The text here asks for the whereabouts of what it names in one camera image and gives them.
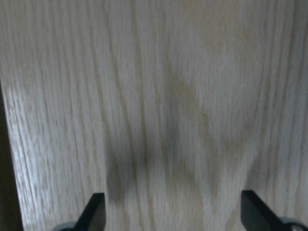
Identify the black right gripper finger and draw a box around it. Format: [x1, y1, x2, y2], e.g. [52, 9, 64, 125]
[241, 190, 286, 231]

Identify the wooden drawer cabinet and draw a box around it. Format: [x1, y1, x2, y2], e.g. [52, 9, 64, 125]
[0, 0, 308, 231]

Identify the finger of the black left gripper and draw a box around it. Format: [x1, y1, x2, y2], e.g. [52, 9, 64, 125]
[73, 192, 106, 231]

